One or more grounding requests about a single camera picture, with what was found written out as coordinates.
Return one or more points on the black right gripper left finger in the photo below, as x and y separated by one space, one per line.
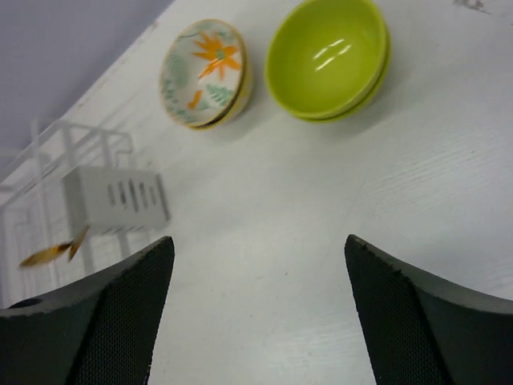
100 329

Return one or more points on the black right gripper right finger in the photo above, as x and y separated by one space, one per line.
420 328

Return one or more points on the lime green bowl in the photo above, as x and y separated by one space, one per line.
325 57
369 96

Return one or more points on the orange flower ceramic bowl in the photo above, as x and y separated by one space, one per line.
179 73

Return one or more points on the gold spoon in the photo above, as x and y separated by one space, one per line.
50 254

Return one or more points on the grey cutlery holder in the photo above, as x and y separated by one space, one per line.
114 200

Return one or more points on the white wire dish rack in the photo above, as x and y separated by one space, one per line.
33 206

